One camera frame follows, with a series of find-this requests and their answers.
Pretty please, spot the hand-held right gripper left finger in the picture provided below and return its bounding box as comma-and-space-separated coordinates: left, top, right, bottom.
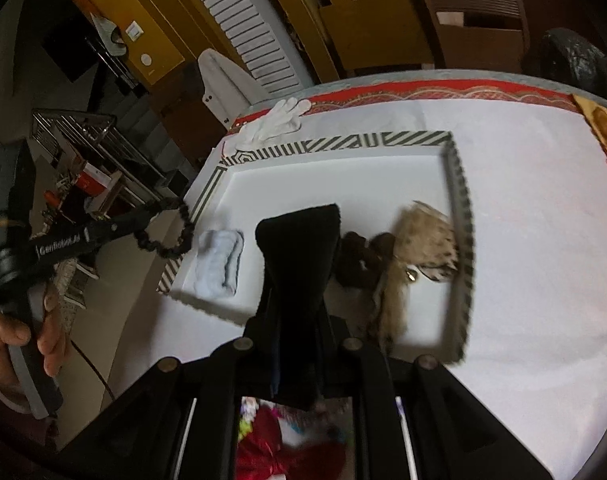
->
50, 310, 284, 480

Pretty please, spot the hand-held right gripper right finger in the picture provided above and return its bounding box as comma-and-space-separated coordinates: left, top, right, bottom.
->
316, 314, 557, 480

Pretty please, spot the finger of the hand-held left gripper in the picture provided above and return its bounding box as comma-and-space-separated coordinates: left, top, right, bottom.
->
82, 201, 188, 252

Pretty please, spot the black bead bracelet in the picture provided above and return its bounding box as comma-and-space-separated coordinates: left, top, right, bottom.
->
136, 203, 194, 260

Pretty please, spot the white tray with striped rim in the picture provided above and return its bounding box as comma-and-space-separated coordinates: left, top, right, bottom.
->
156, 130, 477, 365

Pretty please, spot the person's left forearm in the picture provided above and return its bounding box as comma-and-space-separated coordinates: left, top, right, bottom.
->
0, 380, 59, 461

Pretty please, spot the person's left hand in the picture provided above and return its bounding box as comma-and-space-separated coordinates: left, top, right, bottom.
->
0, 282, 73, 411

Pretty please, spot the red box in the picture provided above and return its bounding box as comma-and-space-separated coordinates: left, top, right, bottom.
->
76, 162, 109, 196

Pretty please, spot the red cloth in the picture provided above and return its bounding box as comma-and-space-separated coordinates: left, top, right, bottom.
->
236, 397, 351, 480

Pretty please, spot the pale blue fluffy scrunchie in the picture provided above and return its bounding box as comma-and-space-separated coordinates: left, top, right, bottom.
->
193, 230, 245, 300

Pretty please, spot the brown scrunchie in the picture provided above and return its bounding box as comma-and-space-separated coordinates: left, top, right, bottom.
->
336, 231, 397, 289

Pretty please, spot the white jacket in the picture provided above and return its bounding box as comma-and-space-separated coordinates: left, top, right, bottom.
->
198, 48, 257, 129

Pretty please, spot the black panel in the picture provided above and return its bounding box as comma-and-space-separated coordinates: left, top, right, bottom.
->
42, 14, 100, 83

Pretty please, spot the white work glove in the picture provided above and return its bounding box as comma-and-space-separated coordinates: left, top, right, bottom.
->
236, 98, 313, 144

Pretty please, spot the white table cover cloth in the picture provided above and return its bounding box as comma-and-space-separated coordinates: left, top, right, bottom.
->
106, 97, 607, 480

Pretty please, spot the white slatted radiator cover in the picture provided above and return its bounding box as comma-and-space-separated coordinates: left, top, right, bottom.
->
173, 0, 315, 96

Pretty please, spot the red patterned tablecloth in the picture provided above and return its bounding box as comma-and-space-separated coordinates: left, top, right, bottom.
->
232, 77, 600, 132

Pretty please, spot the yellow wooden chair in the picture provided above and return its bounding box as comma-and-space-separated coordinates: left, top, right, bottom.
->
317, 0, 435, 79

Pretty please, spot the orange patterned cloth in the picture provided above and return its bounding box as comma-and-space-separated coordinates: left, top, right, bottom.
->
571, 92, 607, 192

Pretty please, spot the brown wooden chair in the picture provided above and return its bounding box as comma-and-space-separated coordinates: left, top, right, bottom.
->
413, 0, 532, 74

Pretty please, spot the black plastic bag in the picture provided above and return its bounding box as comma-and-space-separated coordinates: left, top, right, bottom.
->
536, 27, 607, 107

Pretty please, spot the metal wire rack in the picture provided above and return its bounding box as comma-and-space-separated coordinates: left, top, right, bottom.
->
30, 110, 170, 221

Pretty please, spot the black cable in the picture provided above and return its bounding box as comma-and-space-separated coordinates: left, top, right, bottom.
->
69, 339, 120, 402

